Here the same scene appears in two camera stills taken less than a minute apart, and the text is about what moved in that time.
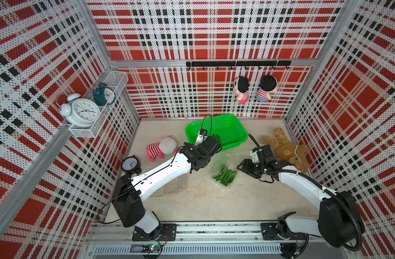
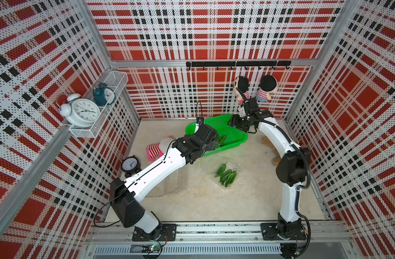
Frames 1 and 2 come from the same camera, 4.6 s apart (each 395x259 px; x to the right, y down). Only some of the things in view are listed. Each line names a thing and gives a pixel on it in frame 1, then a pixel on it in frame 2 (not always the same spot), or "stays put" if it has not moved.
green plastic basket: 229,127 stays put
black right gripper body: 254,170 -> 241,123
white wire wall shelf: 116,80 stays put
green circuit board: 152,248 stays put
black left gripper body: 205,164 -> 211,146
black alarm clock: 130,164 stays put
